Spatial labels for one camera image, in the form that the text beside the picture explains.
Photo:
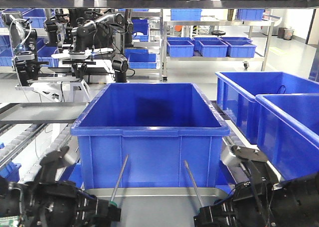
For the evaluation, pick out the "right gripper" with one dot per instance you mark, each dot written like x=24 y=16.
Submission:
x=249 y=204

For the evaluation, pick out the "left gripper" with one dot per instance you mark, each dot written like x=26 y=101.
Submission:
x=52 y=203

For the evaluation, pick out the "green-handled screwdriver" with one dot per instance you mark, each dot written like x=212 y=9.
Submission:
x=194 y=183
x=117 y=184

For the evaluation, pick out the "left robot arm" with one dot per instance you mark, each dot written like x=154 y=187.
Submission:
x=12 y=204

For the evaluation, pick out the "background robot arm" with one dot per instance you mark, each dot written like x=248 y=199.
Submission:
x=110 y=30

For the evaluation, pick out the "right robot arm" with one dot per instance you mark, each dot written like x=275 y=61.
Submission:
x=295 y=203

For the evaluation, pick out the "metal tray under bin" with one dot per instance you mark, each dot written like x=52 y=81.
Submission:
x=156 y=207

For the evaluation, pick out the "blue bin in front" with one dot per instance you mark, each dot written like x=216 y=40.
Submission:
x=155 y=134

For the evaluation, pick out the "blue bin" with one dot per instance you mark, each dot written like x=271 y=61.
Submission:
x=288 y=132
x=236 y=95
x=155 y=134

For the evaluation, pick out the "blue bin right near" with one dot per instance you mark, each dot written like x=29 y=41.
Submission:
x=288 y=132

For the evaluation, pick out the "blue bin right far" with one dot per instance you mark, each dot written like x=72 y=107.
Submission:
x=236 y=95

